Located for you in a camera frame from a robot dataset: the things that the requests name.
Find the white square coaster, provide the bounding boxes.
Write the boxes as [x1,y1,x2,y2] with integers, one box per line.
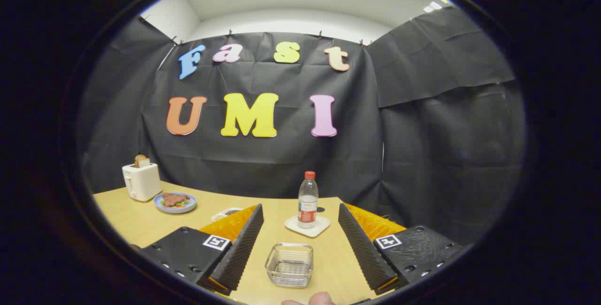
[284,215,331,238]

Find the small blue plate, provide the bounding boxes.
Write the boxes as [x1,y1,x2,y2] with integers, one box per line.
[154,192,197,214]

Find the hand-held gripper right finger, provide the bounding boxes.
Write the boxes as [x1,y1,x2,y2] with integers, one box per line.
[338,203,463,296]

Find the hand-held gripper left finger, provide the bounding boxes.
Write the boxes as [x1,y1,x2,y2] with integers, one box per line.
[139,203,264,296]

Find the clear red-capped water bottle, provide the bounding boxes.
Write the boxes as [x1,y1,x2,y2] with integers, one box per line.
[298,171,319,229]

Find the metal wire cutlery basket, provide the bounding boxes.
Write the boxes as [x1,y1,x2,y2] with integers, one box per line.
[265,243,314,288]

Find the black backdrop cloth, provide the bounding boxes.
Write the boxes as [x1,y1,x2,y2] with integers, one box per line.
[77,7,526,244]

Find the white toaster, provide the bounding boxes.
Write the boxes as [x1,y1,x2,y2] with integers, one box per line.
[122,163,162,202]

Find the white divided bean tray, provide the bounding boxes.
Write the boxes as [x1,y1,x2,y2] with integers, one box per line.
[211,207,244,222]

